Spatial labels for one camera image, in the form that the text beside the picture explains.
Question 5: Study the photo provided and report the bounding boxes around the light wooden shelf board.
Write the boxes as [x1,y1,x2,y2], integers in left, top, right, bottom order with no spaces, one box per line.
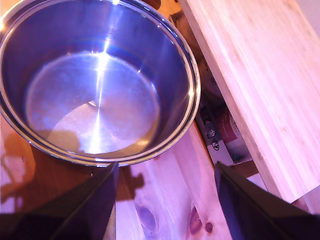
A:
[178,0,320,204]

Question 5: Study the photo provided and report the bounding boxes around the cardboard tray of cans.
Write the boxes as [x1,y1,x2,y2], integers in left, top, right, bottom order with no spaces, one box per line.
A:
[168,11,260,168]

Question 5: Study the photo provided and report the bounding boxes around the large stainless steel pot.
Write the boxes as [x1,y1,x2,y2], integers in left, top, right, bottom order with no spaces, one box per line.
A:
[0,0,202,168]

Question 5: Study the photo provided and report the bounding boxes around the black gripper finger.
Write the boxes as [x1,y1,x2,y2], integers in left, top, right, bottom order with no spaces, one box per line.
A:
[214,161,320,240]
[14,161,120,240]

